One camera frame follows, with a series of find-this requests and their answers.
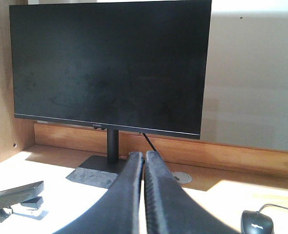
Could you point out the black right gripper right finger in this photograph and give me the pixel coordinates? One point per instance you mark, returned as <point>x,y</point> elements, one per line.
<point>169,209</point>

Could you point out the black computer mouse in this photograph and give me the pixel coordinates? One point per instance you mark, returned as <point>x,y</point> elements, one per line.
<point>255,222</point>

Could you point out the white paper sheet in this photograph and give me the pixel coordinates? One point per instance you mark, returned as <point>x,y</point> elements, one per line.
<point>64,200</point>

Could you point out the wooden desk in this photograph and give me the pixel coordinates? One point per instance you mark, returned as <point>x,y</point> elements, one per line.
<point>226,179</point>

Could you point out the black monitor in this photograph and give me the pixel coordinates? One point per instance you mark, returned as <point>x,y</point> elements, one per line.
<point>135,66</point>

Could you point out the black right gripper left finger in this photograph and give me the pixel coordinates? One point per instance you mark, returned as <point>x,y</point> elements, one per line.
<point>117,211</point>

